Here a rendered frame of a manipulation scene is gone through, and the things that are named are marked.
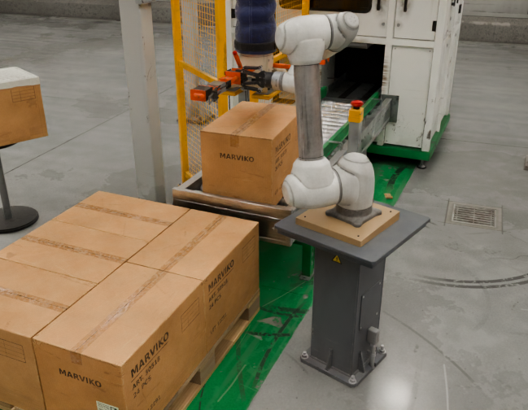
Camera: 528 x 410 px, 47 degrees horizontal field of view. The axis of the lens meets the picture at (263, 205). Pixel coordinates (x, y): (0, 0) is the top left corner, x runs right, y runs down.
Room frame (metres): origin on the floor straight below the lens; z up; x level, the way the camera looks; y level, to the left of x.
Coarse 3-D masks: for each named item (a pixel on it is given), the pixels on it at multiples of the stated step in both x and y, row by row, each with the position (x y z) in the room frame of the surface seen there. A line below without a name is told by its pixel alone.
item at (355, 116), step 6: (360, 108) 3.22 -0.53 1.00; (354, 114) 3.19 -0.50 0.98; (360, 114) 3.18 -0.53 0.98; (348, 120) 3.20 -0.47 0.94; (354, 120) 3.19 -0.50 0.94; (360, 120) 3.19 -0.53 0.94; (354, 126) 3.19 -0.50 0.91; (360, 126) 3.21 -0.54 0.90; (348, 132) 3.20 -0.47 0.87; (354, 132) 3.19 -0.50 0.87; (360, 132) 3.22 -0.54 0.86; (348, 138) 3.20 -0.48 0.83; (354, 138) 3.19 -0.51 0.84; (348, 144) 3.20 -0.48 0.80; (354, 144) 3.19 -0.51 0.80; (348, 150) 3.20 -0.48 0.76; (354, 150) 3.19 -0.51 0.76
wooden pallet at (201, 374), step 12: (252, 300) 2.66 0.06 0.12; (240, 312) 2.52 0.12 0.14; (252, 312) 2.65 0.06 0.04; (240, 324) 2.59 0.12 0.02; (228, 336) 2.48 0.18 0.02; (216, 348) 2.39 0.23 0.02; (228, 348) 2.39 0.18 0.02; (204, 360) 2.17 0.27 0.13; (216, 360) 2.30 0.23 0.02; (204, 372) 2.16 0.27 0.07; (192, 384) 2.13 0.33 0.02; (180, 396) 2.06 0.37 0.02; (192, 396) 2.06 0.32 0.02; (12, 408) 1.88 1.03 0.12; (168, 408) 1.98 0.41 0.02; (180, 408) 1.98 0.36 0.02
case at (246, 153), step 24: (216, 120) 3.16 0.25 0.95; (240, 120) 3.16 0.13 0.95; (264, 120) 3.16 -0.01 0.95; (288, 120) 3.16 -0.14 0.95; (216, 144) 2.96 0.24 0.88; (240, 144) 2.92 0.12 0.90; (264, 144) 2.87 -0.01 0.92; (288, 144) 3.11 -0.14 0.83; (216, 168) 2.96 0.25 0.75; (240, 168) 2.92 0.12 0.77; (264, 168) 2.87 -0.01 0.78; (288, 168) 3.12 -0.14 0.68; (216, 192) 2.97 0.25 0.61; (240, 192) 2.92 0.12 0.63; (264, 192) 2.87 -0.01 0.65
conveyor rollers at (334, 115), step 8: (328, 104) 4.87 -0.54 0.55; (336, 104) 4.93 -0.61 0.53; (344, 104) 4.90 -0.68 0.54; (328, 112) 4.67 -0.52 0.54; (336, 112) 4.65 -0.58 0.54; (344, 112) 4.64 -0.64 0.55; (328, 120) 4.48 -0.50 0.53; (336, 120) 4.46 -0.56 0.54; (344, 120) 4.44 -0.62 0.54; (328, 128) 4.30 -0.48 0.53; (336, 128) 4.27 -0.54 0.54; (328, 136) 4.11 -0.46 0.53; (336, 152) 3.73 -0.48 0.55; (280, 200) 3.00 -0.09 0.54
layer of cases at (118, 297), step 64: (0, 256) 2.39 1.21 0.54; (64, 256) 2.39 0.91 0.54; (128, 256) 2.39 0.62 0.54; (192, 256) 2.39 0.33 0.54; (256, 256) 2.71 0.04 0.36; (0, 320) 1.91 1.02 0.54; (64, 320) 1.91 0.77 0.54; (128, 320) 1.91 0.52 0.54; (192, 320) 2.09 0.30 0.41; (0, 384) 1.89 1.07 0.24; (64, 384) 1.75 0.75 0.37; (128, 384) 1.67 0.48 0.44
